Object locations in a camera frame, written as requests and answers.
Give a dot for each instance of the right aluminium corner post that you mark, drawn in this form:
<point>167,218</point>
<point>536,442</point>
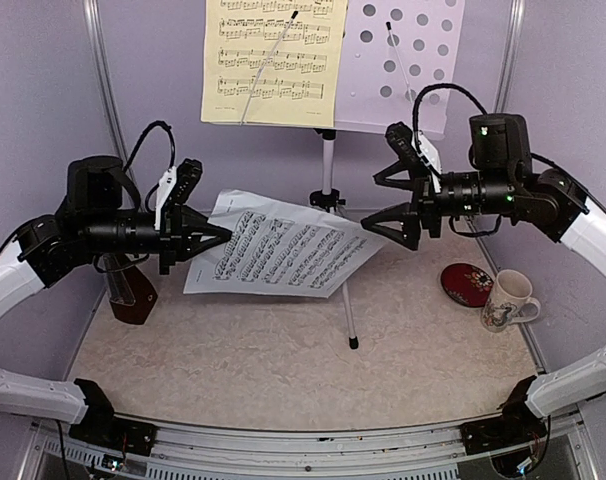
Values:
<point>513,37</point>

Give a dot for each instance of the floral ceramic mug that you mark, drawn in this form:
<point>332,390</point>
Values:
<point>510,302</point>

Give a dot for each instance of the aluminium corner post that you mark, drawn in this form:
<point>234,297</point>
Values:
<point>101,64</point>
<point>513,37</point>

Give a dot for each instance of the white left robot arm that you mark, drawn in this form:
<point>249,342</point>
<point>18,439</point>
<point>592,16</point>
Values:
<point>37,255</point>

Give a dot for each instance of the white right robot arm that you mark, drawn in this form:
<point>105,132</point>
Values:
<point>563,209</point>

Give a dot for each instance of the white sheet music page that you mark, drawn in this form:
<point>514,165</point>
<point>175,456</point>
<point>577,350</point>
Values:
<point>279,249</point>

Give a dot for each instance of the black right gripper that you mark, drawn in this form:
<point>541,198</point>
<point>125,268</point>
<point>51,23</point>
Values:
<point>425,199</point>

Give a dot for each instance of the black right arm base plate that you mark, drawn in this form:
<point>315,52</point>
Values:
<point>495,433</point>

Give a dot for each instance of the red floral coaster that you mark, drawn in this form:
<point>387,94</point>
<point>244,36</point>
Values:
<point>466,284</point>

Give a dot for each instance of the yellow sheet music page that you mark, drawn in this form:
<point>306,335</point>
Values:
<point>272,62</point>

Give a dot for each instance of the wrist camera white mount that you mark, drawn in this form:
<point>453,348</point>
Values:
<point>175,187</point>
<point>416,155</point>

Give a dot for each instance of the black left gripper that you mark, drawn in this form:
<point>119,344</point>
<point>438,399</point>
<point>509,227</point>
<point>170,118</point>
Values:
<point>177,224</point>

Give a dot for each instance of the brown wooden metronome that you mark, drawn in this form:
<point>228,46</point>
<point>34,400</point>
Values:
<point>131,295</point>

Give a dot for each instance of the aluminium front rail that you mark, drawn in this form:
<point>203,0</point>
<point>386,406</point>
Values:
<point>457,449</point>

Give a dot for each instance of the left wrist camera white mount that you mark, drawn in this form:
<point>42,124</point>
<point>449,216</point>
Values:
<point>175,187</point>

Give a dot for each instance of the white perforated music stand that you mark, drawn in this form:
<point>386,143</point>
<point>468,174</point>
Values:
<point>391,50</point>

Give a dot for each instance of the left aluminium corner post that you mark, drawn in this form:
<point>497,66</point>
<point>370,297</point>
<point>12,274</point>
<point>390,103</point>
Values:
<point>101,64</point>

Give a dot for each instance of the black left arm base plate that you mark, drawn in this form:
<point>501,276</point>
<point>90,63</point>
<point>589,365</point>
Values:
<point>124,435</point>

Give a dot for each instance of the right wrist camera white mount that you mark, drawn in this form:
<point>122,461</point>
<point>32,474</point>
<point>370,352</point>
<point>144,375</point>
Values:
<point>416,155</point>

